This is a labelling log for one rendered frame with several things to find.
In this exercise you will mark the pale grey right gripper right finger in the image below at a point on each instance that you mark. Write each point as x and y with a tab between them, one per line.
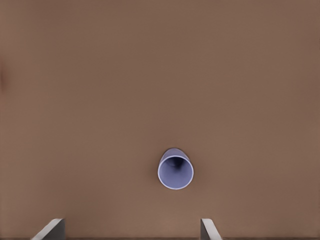
209	230

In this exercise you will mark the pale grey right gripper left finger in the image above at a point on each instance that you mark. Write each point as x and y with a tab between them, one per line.
52	230

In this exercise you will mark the blue cup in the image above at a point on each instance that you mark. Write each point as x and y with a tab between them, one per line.
175	173

